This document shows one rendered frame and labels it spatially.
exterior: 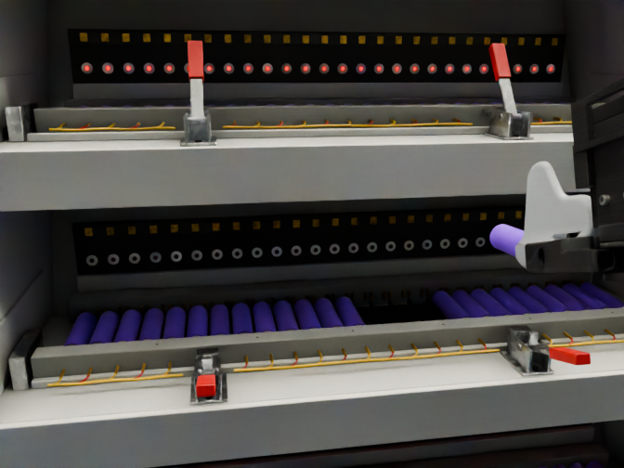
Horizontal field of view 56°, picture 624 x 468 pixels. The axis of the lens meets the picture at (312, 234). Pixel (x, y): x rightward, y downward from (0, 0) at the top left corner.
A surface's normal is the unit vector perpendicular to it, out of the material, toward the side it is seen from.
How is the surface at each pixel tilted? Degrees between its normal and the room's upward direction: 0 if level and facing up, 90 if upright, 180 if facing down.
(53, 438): 112
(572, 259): 90
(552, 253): 90
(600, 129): 90
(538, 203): 90
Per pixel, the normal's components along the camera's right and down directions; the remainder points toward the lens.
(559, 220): -0.98, 0.04
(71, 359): 0.16, 0.29
